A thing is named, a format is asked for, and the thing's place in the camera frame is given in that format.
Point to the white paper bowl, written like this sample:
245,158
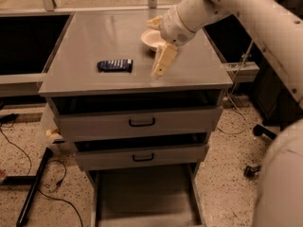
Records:
152,39

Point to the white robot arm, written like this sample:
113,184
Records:
278,34

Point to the middle grey drawer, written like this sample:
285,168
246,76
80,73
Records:
141,151

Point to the black metal floor stand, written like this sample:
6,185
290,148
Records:
32,182

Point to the grey drawer cabinet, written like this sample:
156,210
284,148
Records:
96,36

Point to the bottom open grey drawer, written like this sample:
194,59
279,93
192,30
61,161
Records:
150,196

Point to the top grey drawer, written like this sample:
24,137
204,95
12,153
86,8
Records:
89,118

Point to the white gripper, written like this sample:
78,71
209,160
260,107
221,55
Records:
172,26

